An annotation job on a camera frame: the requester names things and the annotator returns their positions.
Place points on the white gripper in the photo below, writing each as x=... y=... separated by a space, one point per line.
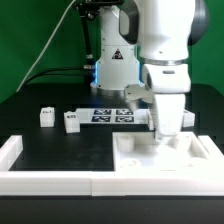
x=168 y=84

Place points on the white square tabletop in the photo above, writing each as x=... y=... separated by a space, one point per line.
x=140 y=151

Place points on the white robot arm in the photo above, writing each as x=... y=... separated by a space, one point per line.
x=144 y=53

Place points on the white U-shaped fence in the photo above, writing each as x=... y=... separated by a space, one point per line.
x=204 y=179

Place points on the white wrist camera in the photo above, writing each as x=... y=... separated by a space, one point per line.
x=135 y=93

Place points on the white AprilTag base plate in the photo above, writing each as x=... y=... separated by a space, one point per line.
x=111 y=116

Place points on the black camera stand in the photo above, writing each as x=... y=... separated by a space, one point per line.
x=88 y=10

